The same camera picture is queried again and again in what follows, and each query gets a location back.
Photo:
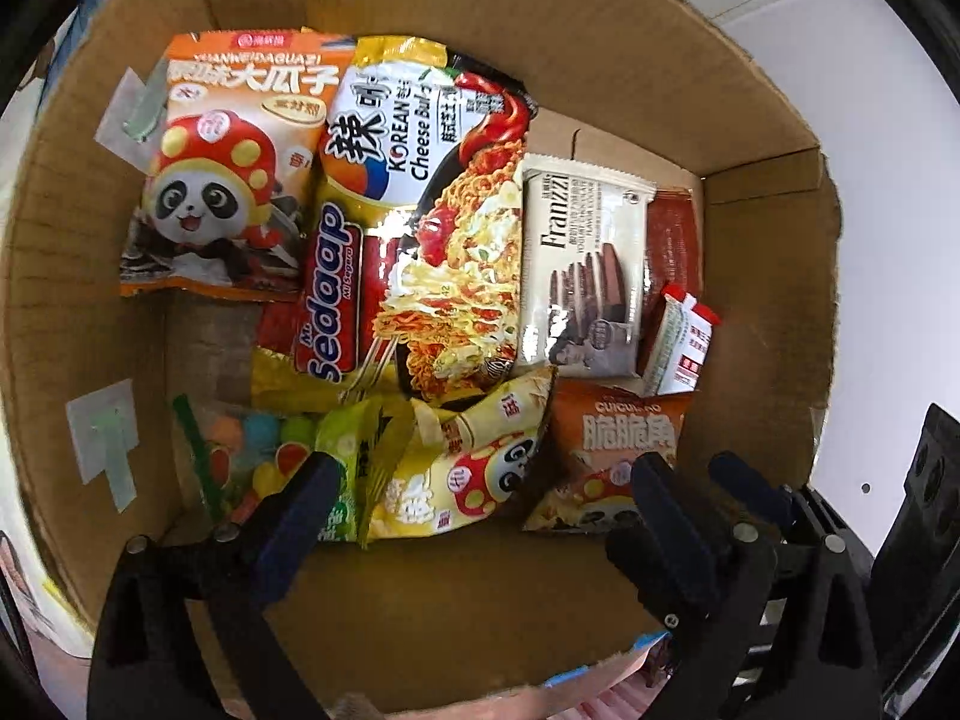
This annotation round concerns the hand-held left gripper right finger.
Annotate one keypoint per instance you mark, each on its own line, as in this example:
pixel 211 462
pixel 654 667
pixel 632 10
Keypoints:
pixel 667 525

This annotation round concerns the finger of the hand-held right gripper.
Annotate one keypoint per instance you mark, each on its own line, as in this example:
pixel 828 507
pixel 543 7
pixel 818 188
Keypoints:
pixel 750 484

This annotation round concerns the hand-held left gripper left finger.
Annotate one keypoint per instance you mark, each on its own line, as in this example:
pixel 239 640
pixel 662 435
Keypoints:
pixel 300 517

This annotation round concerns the green colourful candy packet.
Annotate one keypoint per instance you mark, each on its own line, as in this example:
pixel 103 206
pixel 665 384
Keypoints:
pixel 240 457

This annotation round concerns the brown orange panda snack packet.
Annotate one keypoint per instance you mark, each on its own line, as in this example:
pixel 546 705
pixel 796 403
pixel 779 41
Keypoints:
pixel 600 435

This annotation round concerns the red white stick sachet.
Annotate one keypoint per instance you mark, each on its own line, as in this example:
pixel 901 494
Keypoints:
pixel 701 341
pixel 664 341

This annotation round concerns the cardboard box with blue print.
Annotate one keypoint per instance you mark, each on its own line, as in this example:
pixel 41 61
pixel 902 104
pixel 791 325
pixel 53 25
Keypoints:
pixel 750 330

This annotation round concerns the yellow panda snack packet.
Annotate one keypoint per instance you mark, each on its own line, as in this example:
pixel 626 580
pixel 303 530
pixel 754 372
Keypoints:
pixel 465 480

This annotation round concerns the dark red packet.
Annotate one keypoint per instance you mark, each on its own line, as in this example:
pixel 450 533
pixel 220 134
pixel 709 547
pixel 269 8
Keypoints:
pixel 675 240

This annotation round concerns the white chocolate wafer packet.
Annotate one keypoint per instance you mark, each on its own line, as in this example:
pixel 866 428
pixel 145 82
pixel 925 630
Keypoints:
pixel 585 262

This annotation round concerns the yellow red instant noodle packet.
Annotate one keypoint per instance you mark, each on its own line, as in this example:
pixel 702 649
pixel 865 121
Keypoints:
pixel 442 240

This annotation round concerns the orange panda seed packet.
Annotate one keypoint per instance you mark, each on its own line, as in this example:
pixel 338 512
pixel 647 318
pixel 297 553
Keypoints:
pixel 217 165

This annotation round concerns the striped pink cat print blanket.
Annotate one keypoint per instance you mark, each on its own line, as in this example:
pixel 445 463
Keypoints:
pixel 615 697

